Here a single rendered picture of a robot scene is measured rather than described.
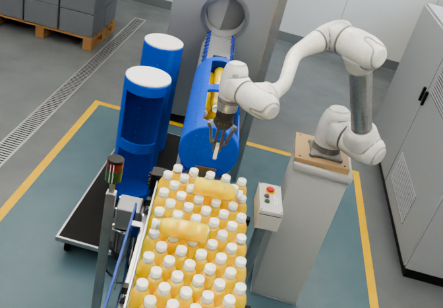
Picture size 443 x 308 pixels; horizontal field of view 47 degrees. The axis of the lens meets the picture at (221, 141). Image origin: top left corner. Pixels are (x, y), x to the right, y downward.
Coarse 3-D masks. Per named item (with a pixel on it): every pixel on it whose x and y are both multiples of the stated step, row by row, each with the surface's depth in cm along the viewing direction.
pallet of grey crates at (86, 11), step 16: (0, 0) 560; (16, 0) 558; (32, 0) 555; (48, 0) 552; (64, 0) 549; (80, 0) 547; (96, 0) 548; (112, 0) 605; (0, 16) 578; (16, 16) 567; (32, 16) 564; (48, 16) 561; (64, 16) 558; (80, 16) 556; (96, 16) 562; (112, 16) 621; (48, 32) 583; (64, 32) 567; (80, 32) 565; (96, 32) 577
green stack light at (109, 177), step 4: (108, 172) 193; (108, 176) 194; (112, 176) 193; (116, 176) 193; (120, 176) 195; (108, 180) 194; (112, 180) 194; (116, 180) 194; (120, 180) 196; (112, 184) 195
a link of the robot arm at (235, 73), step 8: (232, 64) 197; (240, 64) 197; (224, 72) 199; (232, 72) 196; (240, 72) 196; (248, 72) 200; (224, 80) 199; (232, 80) 197; (240, 80) 196; (248, 80) 197; (224, 88) 200; (232, 88) 197; (224, 96) 202; (232, 96) 198
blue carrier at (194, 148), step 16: (208, 64) 300; (224, 64) 310; (208, 80) 279; (192, 96) 273; (192, 112) 253; (192, 128) 237; (208, 128) 234; (192, 144) 239; (208, 144) 239; (192, 160) 244; (208, 160) 243; (224, 160) 243
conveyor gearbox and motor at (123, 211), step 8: (120, 200) 235; (128, 200) 236; (136, 200) 237; (120, 208) 230; (128, 208) 231; (136, 208) 232; (120, 216) 232; (128, 216) 232; (136, 216) 231; (120, 224) 234; (128, 224) 234; (112, 232) 240; (120, 232) 235; (112, 240) 243; (120, 240) 240; (136, 240) 246; (112, 248) 248; (120, 248) 242; (112, 256) 247
